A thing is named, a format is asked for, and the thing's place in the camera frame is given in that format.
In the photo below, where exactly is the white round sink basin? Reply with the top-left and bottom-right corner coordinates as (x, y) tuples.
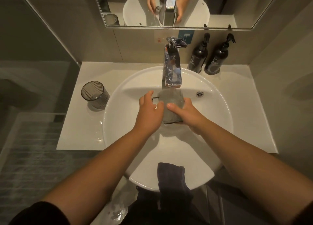
(102, 65), (234, 191)

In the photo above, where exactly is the chrome sink faucet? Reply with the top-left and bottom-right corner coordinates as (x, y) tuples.
(162, 37), (188, 89)

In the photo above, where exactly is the person's left forearm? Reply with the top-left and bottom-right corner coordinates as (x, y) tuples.
(41, 128), (152, 225)

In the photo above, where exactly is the wall mirror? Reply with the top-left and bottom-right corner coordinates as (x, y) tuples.
(93, 0), (284, 31)

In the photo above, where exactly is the person's right hand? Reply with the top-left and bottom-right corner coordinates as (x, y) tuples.
(167, 97), (209, 136)

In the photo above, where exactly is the person's black clothing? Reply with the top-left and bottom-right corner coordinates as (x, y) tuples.
(9, 187), (313, 225)

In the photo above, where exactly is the person's right forearm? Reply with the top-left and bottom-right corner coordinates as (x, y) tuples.
(196, 118), (313, 225)

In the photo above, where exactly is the glass shower partition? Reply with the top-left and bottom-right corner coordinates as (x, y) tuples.
(0, 0), (82, 159)

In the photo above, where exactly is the clear grey ribbed cup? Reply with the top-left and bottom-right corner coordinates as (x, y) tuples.
(157, 89), (185, 125)
(81, 81), (111, 110)

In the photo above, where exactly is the person's left hand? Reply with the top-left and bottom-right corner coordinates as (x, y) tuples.
(133, 90), (165, 136)

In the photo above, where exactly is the black pump bottle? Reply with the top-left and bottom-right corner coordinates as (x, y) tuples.
(204, 33), (237, 76)
(187, 32), (211, 74)

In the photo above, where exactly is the blue wall sticker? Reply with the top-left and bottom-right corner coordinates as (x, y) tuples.
(178, 30), (195, 43)

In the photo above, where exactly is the grey bath mat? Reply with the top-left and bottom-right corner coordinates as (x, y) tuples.
(0, 120), (99, 225)

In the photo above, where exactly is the dark grey towel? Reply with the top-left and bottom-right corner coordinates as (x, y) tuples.
(157, 162), (194, 204)

